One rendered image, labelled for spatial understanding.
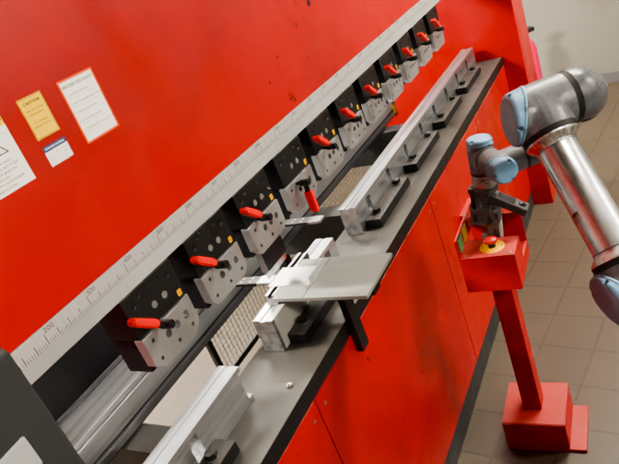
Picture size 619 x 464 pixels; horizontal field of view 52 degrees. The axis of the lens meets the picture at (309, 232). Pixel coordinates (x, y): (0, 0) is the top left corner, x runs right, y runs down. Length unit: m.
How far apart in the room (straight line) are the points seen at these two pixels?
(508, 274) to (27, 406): 1.62
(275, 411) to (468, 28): 2.50
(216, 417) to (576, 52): 4.53
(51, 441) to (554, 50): 5.23
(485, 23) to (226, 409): 2.54
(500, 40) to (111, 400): 2.63
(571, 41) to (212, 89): 4.24
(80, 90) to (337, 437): 0.97
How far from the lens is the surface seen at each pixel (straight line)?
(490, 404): 2.55
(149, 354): 1.23
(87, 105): 1.19
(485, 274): 1.91
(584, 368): 2.63
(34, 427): 0.41
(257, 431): 1.41
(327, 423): 1.55
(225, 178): 1.43
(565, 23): 5.39
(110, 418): 1.54
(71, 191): 1.13
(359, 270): 1.54
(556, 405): 2.33
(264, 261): 1.57
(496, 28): 3.45
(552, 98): 1.40
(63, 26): 1.20
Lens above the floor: 1.74
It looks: 24 degrees down
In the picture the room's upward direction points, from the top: 22 degrees counter-clockwise
